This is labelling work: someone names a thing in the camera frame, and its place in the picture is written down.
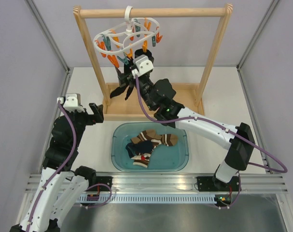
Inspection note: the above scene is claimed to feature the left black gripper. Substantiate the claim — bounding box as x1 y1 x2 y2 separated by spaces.
60 102 104 147

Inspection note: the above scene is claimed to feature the black sock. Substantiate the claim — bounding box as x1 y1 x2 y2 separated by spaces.
110 67 127 98
124 57 134 101

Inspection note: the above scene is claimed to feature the navy patterned sock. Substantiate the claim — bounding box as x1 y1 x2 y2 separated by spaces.
134 48 154 63
126 140 153 158

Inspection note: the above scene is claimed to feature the brown striped sock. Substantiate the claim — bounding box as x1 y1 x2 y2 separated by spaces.
131 129 162 168
140 129 178 146

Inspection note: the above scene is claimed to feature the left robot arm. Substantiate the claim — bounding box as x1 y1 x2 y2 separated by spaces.
10 102 112 232

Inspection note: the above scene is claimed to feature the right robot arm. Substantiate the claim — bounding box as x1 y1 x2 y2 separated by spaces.
117 71 255 190

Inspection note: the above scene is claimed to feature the white clip hanger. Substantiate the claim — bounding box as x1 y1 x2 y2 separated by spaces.
93 6 163 68

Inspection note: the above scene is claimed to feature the wooden hanging rack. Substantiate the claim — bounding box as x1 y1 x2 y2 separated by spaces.
73 4 233 120

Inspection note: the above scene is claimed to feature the teal plastic bin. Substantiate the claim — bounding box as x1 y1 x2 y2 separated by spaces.
111 122 189 173

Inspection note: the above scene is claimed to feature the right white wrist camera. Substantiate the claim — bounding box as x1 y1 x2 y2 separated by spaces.
131 55 153 77

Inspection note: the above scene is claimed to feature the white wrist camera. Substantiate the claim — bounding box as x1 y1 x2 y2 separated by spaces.
131 55 153 77
57 93 85 113

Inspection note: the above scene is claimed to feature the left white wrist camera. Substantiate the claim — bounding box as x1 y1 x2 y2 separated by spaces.
57 93 85 113

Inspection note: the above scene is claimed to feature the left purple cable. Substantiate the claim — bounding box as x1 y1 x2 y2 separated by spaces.
24 100 112 232

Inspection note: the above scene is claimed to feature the white slotted cable duct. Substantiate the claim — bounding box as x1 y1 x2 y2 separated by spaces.
76 194 217 204

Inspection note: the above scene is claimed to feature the left aluminium frame post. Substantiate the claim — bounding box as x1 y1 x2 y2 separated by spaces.
25 0 70 73

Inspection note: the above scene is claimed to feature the aluminium frame post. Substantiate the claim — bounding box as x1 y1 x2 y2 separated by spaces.
236 0 281 72
25 0 70 73

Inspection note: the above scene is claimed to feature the aluminium mounting rail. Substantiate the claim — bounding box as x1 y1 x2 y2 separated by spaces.
25 171 289 194

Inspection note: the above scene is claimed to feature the right aluminium frame post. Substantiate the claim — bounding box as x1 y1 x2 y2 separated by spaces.
236 0 281 72

